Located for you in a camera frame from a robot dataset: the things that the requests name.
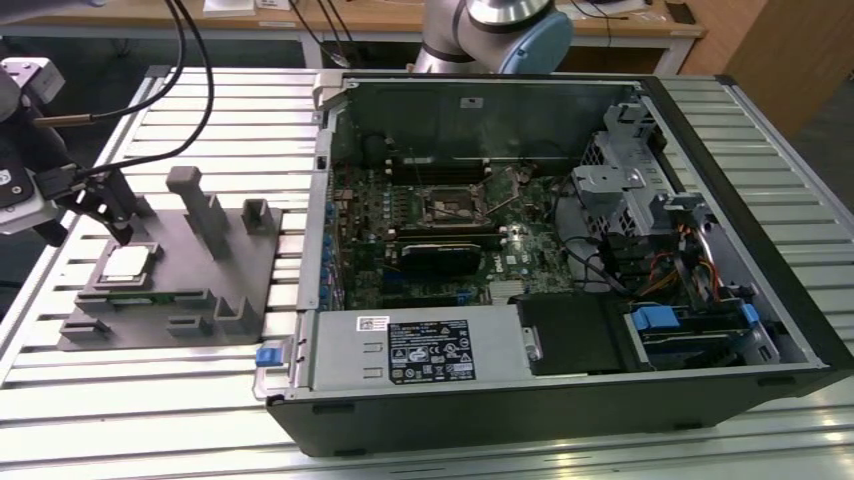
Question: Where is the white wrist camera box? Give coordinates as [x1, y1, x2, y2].
[0, 57, 66, 119]

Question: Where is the black open PC case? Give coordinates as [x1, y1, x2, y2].
[264, 69, 854, 457]

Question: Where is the silver chipset heatsink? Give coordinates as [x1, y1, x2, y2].
[488, 279, 529, 303]

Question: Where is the green RAM stick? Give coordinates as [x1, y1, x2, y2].
[98, 292, 181, 305]

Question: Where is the CPU socket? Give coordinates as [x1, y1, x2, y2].
[409, 182, 499, 226]

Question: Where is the black cable brown connector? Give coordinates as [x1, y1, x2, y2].
[32, 0, 185, 125]

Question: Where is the blue case latch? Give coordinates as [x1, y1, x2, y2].
[254, 342, 285, 369]

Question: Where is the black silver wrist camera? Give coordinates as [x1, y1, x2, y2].
[0, 164, 62, 237]

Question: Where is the blue disk carrier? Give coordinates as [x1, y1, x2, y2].
[625, 299, 748, 371]

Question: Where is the pale grey case corner bracket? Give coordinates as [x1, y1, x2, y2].
[310, 71, 349, 110]

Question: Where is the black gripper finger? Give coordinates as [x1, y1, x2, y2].
[29, 218, 70, 248]
[65, 168, 146, 246]

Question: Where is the green motherboard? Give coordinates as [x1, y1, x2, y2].
[325, 159, 581, 311]

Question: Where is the grey parts rack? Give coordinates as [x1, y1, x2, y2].
[56, 164, 285, 351]

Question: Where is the metal socket cover frame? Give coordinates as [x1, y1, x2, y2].
[480, 164, 535, 221]

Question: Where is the black plastic shroud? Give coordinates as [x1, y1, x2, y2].
[509, 292, 652, 376]

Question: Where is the black graphics card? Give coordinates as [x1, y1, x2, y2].
[392, 242, 481, 274]

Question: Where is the black RAM slot bank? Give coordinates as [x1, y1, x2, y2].
[397, 223, 503, 242]
[389, 154, 492, 185]

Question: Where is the white cardboard box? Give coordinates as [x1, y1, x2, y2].
[202, 0, 258, 19]

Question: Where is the coloured power wire bundle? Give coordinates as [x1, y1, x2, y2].
[632, 224, 725, 301]

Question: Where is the wooden cabinet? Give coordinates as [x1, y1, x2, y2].
[679, 0, 854, 141]

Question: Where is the black cable bundle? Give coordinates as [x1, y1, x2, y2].
[563, 234, 641, 296]

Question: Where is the silver power supply unit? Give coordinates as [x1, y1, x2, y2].
[302, 304, 535, 391]

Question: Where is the silver CPU green board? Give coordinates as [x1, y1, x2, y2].
[98, 245, 158, 280]

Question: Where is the metal drive cage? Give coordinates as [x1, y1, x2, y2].
[569, 102, 668, 236]

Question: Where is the black camera cable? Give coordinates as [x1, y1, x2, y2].
[36, 0, 216, 199]

